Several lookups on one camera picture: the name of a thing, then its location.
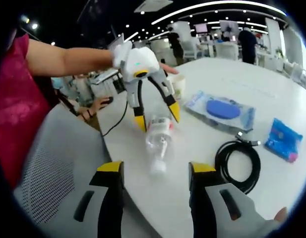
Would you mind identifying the grey laptop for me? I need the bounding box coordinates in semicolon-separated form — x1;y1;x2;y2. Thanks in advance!
92;69;121;84

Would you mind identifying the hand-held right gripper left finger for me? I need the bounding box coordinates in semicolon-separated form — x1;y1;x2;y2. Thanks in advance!
57;160;125;238

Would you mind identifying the blue tissue packet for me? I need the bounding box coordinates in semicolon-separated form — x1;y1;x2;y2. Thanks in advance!
263;118;304;164

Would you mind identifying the clear plastic bottle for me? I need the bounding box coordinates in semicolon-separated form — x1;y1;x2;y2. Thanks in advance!
144;101;175;177

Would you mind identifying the white mesh office chair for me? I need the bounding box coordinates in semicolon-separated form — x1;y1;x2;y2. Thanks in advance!
13;104;113;225
283;61;305;80

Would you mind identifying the person's right hand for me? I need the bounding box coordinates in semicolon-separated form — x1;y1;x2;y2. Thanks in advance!
273;206;289;223

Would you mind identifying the white table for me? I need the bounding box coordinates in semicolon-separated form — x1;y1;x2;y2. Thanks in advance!
97;57;306;238

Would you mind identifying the black cable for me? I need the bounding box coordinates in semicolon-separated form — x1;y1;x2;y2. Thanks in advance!
214;130;262;194

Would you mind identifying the person's left hand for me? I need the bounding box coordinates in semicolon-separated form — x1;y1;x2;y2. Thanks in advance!
159;62;180;75

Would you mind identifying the left hand-held gripper cable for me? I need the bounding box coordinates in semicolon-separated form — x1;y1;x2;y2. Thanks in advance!
100;99;129;137

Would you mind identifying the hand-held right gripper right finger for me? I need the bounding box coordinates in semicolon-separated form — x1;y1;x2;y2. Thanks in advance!
188;162;277;238

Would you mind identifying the blue sponge package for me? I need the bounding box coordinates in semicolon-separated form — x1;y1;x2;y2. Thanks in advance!
184;90;257;132

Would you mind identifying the ceiling air vent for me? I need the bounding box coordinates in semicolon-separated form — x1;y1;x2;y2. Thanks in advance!
134;0;174;13

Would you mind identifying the white paper cup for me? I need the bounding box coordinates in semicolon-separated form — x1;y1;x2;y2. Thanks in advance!
167;73;186;103

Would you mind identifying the person's red shirt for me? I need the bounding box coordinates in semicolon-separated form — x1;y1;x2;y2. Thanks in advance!
0;34;58;190

